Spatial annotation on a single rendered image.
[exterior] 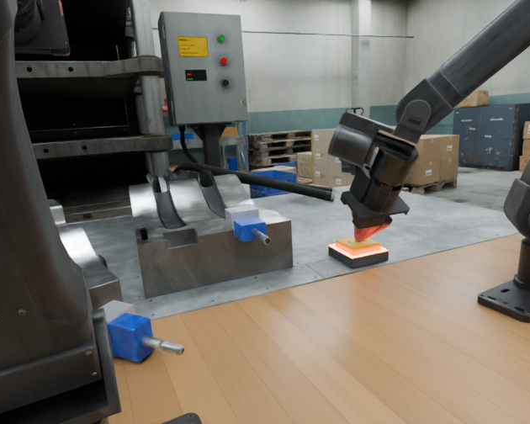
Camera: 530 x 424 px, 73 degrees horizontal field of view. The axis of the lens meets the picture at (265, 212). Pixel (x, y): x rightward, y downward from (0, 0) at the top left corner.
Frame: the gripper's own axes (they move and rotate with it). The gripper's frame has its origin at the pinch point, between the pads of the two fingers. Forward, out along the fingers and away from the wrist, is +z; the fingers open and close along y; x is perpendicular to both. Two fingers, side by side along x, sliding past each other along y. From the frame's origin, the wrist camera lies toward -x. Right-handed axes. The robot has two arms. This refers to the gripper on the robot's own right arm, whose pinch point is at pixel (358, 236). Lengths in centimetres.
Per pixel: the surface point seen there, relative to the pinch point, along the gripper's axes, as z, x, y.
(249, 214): -4.0, -6.0, 20.0
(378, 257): 0.8, 4.8, -1.6
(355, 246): -0.2, 2.2, 2.1
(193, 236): 0.9, -7.5, 29.3
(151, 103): 14, -81, 28
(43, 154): 30, -79, 63
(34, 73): 9, -92, 61
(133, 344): -6.0, 13.1, 40.3
